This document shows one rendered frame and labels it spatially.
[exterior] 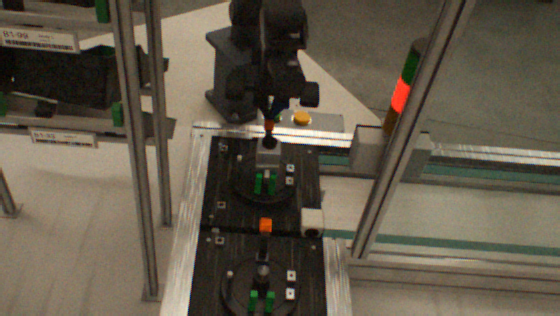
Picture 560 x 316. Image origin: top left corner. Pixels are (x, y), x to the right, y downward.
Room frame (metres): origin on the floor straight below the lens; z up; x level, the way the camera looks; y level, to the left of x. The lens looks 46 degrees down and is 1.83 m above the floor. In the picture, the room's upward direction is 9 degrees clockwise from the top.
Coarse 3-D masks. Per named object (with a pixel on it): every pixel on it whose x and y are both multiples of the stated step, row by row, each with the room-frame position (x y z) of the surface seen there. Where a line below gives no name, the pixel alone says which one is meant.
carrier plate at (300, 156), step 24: (216, 144) 0.83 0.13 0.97; (240, 144) 0.84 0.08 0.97; (288, 144) 0.86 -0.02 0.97; (216, 168) 0.76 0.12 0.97; (312, 168) 0.80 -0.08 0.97; (216, 192) 0.69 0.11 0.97; (312, 192) 0.73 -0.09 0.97; (216, 216) 0.63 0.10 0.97; (240, 216) 0.64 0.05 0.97; (264, 216) 0.65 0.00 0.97; (288, 216) 0.66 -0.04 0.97
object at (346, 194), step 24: (336, 168) 0.85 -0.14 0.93; (336, 192) 0.79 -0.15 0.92; (360, 192) 0.80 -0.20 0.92; (336, 216) 0.72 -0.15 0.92; (360, 216) 0.73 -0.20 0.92; (360, 264) 0.60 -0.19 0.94; (384, 264) 0.60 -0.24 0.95; (408, 264) 0.60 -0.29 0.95; (432, 264) 0.61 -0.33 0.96; (456, 264) 0.62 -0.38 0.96; (480, 264) 0.63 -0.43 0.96; (504, 264) 0.64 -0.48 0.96; (408, 288) 0.61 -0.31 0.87; (432, 288) 0.61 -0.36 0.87; (456, 288) 0.62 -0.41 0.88; (480, 288) 0.63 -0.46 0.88; (504, 288) 0.63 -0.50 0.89; (528, 288) 0.63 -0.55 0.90; (552, 288) 0.64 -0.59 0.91
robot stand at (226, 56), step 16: (208, 32) 1.11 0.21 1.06; (224, 32) 1.12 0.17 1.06; (224, 48) 1.06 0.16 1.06; (224, 64) 1.05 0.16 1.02; (240, 64) 1.01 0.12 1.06; (224, 80) 1.05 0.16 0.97; (256, 80) 1.05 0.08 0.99; (208, 96) 1.09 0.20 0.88; (224, 96) 1.05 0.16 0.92; (224, 112) 1.04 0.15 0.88; (240, 112) 1.03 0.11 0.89; (256, 112) 1.05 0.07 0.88
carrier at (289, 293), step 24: (240, 240) 0.59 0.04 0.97; (288, 240) 0.60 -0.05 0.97; (312, 240) 0.61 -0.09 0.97; (216, 264) 0.53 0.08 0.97; (240, 264) 0.52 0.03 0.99; (264, 264) 0.53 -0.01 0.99; (288, 264) 0.54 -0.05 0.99; (312, 264) 0.56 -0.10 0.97; (192, 288) 0.47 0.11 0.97; (216, 288) 0.48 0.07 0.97; (240, 288) 0.48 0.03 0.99; (264, 288) 0.47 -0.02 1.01; (288, 288) 0.48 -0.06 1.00; (312, 288) 0.51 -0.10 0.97; (192, 312) 0.43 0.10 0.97; (216, 312) 0.43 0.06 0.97; (240, 312) 0.43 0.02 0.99; (264, 312) 0.44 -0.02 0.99; (288, 312) 0.44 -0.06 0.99; (312, 312) 0.46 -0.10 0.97
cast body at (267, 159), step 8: (272, 136) 0.75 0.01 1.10; (264, 144) 0.73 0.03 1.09; (272, 144) 0.73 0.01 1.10; (256, 152) 0.77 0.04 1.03; (264, 152) 0.72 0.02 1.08; (272, 152) 0.72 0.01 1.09; (256, 160) 0.73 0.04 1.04; (264, 160) 0.71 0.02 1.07; (272, 160) 0.71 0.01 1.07; (256, 168) 0.71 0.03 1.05; (264, 168) 0.71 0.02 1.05; (272, 168) 0.71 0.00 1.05; (264, 176) 0.69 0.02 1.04
